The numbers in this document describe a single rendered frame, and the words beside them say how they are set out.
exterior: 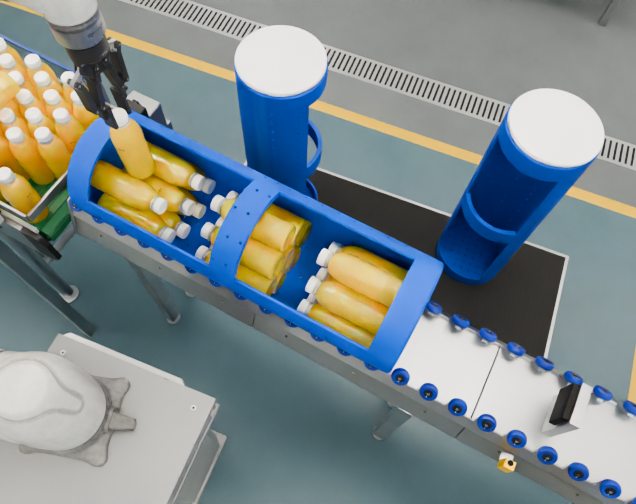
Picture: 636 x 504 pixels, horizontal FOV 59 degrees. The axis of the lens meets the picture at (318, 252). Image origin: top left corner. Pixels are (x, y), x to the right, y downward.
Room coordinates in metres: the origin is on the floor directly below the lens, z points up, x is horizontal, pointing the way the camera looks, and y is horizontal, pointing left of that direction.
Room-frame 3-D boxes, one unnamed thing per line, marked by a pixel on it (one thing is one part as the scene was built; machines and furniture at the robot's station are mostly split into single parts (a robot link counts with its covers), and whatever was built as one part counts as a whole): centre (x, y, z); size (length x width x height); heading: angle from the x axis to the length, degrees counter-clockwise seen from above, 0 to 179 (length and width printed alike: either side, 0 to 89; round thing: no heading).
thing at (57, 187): (0.83, 0.69, 0.96); 0.40 x 0.01 x 0.03; 156
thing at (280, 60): (1.22, 0.16, 1.03); 0.28 x 0.28 x 0.01
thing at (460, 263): (1.07, -0.65, 0.59); 0.28 x 0.28 x 0.88
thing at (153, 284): (0.71, 0.59, 0.31); 0.06 x 0.06 x 0.63; 66
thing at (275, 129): (1.22, 0.16, 0.59); 0.28 x 0.28 x 0.88
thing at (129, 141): (0.73, 0.45, 1.22); 0.07 x 0.07 x 0.19
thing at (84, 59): (0.73, 0.45, 1.51); 0.08 x 0.07 x 0.09; 156
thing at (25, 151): (0.82, 0.81, 0.99); 0.07 x 0.07 x 0.19
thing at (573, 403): (0.27, -0.60, 1.00); 0.10 x 0.04 x 0.15; 156
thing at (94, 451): (0.15, 0.45, 1.10); 0.22 x 0.18 x 0.06; 85
